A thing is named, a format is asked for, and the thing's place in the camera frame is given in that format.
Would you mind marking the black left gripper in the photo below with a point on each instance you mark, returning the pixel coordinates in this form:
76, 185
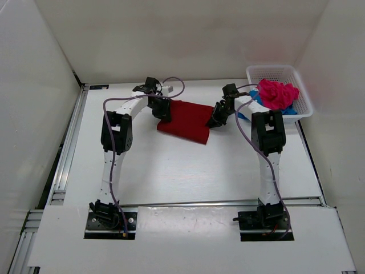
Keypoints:
165, 114

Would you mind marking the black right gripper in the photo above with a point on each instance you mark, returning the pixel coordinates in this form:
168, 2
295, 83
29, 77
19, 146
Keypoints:
215, 119

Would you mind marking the red t-shirt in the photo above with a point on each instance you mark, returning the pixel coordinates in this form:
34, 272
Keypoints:
188, 121

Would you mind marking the pink t-shirt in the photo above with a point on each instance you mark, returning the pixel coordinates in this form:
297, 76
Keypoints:
277, 95

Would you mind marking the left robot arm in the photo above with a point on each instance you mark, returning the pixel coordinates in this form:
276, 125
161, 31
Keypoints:
116, 139

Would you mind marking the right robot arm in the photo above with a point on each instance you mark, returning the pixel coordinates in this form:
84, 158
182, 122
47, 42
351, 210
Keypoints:
267, 138

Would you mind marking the white plastic laundry basket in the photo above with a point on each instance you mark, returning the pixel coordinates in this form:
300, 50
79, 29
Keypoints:
301, 108

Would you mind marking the white front cover board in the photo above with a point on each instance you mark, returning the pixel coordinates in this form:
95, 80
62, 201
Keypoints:
194, 240

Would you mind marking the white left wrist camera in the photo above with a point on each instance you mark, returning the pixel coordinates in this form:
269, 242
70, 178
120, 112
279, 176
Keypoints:
166, 90

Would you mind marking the aluminium front rail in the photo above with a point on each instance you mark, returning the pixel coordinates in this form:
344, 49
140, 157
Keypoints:
185, 204

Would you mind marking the aluminium rail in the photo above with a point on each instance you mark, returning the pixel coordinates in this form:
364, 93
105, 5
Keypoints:
185, 204
28, 223

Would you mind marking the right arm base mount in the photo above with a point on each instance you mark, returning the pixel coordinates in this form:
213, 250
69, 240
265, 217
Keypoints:
252, 229

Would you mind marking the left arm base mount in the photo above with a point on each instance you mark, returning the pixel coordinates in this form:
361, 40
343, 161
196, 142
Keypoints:
111, 228

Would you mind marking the aluminium left side rail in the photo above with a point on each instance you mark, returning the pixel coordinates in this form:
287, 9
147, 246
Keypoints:
28, 223

